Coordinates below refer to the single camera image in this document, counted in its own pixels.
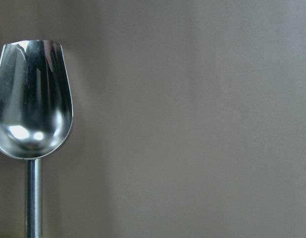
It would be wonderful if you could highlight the steel ice scoop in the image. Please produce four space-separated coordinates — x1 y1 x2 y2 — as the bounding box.
0 40 73 238

